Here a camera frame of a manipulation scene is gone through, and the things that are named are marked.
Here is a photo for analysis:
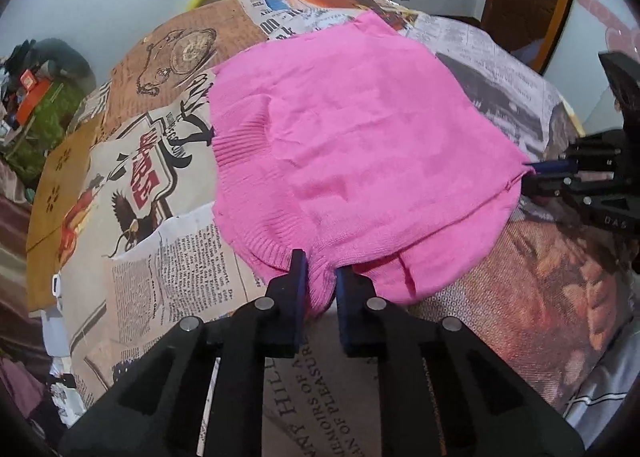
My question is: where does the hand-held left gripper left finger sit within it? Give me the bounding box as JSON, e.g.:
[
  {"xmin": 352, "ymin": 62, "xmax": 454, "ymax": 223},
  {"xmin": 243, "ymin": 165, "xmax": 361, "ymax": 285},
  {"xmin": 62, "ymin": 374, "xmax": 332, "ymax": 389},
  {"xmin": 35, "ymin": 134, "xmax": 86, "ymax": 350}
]
[{"xmin": 59, "ymin": 248, "xmax": 308, "ymax": 457}]

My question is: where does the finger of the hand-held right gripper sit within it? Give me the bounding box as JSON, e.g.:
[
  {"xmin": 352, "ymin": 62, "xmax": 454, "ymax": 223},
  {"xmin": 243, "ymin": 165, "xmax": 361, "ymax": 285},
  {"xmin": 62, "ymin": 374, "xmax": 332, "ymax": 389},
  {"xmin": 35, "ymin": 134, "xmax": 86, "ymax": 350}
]
[
  {"xmin": 520, "ymin": 176, "xmax": 588, "ymax": 198},
  {"xmin": 525, "ymin": 160, "xmax": 581, "ymax": 174}
]

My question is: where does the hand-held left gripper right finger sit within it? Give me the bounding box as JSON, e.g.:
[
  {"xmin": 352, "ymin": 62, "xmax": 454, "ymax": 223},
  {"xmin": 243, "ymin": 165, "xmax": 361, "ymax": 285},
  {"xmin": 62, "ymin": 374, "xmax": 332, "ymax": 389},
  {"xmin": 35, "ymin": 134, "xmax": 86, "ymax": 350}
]
[{"xmin": 334, "ymin": 267, "xmax": 586, "ymax": 457}]

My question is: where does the pink knit cardigan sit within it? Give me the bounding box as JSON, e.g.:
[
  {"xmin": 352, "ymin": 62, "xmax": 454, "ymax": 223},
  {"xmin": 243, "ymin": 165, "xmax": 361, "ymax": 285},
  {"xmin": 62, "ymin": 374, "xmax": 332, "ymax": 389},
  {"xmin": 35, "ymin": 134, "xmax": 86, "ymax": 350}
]
[{"xmin": 207, "ymin": 11, "xmax": 533, "ymax": 315}]

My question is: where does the newspaper print blanket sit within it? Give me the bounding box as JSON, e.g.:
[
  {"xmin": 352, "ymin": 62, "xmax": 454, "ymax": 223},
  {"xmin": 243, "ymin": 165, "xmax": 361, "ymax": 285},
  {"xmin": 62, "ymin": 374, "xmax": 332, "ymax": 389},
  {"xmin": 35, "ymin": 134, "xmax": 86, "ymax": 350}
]
[{"xmin": 25, "ymin": 0, "xmax": 636, "ymax": 457}]

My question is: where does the grey striped cloth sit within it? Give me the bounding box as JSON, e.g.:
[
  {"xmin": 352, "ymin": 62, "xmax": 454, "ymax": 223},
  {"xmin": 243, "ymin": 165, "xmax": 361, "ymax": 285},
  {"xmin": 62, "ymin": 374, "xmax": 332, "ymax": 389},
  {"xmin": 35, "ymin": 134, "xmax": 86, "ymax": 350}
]
[{"xmin": 565, "ymin": 337, "xmax": 633, "ymax": 423}]

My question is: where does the white printed cloth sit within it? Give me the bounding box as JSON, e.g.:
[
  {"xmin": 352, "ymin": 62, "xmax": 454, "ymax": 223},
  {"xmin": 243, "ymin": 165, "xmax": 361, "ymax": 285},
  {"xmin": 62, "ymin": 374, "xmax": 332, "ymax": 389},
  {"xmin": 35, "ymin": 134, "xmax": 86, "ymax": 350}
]
[{"xmin": 42, "ymin": 309, "xmax": 96, "ymax": 428}]

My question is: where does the wooden lap table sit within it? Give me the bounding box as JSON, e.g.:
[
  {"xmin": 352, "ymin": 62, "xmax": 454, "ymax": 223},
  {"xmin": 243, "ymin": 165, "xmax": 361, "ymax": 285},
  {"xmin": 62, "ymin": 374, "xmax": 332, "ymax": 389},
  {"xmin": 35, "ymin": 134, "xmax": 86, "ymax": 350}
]
[{"xmin": 25, "ymin": 124, "xmax": 101, "ymax": 310}]

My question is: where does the dusty pink cloth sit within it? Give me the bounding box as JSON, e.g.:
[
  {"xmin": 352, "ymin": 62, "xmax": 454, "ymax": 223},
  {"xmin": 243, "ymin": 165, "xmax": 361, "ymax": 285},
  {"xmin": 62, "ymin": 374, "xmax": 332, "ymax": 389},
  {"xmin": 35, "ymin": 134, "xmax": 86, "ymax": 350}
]
[{"xmin": 0, "ymin": 357, "xmax": 46, "ymax": 418}]

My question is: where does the green patterned bag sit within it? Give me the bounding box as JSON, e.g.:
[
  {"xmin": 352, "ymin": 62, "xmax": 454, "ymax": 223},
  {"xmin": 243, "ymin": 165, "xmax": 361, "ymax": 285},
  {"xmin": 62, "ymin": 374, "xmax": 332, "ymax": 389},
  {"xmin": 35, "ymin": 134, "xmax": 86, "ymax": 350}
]
[{"xmin": 0, "ymin": 82, "xmax": 86, "ymax": 173}]

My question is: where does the orange box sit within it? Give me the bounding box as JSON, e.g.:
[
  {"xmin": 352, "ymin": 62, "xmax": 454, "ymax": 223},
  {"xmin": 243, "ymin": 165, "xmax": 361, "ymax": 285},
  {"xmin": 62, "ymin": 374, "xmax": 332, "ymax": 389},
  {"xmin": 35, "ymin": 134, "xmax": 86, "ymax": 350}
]
[{"xmin": 15, "ymin": 77, "xmax": 53, "ymax": 123}]

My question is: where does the pile of mixed clutter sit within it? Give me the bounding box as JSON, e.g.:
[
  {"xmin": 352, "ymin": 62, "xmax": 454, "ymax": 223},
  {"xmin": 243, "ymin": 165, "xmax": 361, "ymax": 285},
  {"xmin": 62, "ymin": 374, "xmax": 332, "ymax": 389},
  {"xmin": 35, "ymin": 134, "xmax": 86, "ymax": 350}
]
[{"xmin": 0, "ymin": 40, "xmax": 36, "ymax": 103}]

